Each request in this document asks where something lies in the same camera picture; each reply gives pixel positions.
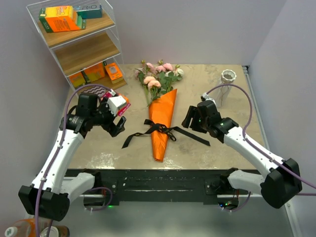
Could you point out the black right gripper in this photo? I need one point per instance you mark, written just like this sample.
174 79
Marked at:
186 122

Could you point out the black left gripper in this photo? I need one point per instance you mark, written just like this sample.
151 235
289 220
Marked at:
114 130

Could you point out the orange wrapping paper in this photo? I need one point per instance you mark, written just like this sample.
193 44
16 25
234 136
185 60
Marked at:
161 111

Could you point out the pink flower bunch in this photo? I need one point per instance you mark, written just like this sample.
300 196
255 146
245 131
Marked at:
153 80

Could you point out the white rose stem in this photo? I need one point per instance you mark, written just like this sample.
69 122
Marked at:
174 72

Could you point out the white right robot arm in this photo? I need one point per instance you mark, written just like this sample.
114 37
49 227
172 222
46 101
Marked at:
277 179

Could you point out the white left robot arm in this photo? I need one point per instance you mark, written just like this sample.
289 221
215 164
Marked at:
49 196

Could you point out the white ceramic vase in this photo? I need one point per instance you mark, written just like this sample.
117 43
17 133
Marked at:
220 94

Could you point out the orange pink sponge box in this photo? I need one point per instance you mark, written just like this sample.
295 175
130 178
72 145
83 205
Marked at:
112 93

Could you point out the purple wavy striped mat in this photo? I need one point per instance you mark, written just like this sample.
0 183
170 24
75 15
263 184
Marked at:
96 89

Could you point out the orange box bottom shelf right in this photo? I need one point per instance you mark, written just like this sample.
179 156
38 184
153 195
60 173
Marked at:
114 72

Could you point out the orange box shelf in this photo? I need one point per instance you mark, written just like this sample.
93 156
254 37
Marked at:
114 72
77 80

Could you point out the orange green box bottom middle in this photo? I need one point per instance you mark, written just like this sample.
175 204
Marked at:
94 73

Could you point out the orange box bottom shelf left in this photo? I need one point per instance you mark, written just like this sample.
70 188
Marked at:
77 80

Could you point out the green box on shelf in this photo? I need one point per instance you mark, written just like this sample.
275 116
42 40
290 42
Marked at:
81 23

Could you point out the metal tin can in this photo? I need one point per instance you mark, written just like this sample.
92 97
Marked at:
55 231

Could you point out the teal box on shelf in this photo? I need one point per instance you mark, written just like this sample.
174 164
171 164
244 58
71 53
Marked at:
89 11

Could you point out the orange sponge box on shelf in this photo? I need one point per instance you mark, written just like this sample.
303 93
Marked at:
58 19

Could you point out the orange juice bottle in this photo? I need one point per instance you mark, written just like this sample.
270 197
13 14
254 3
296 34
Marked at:
26 227

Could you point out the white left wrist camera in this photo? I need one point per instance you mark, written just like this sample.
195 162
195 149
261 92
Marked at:
115 104

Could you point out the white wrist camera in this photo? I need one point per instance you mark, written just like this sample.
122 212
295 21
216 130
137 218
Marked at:
208 98
115 104

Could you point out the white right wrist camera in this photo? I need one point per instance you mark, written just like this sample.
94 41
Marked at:
208 98

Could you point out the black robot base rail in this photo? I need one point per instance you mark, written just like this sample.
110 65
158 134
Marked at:
156 185

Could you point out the white wire wooden shelf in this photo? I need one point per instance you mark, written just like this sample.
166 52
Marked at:
75 51

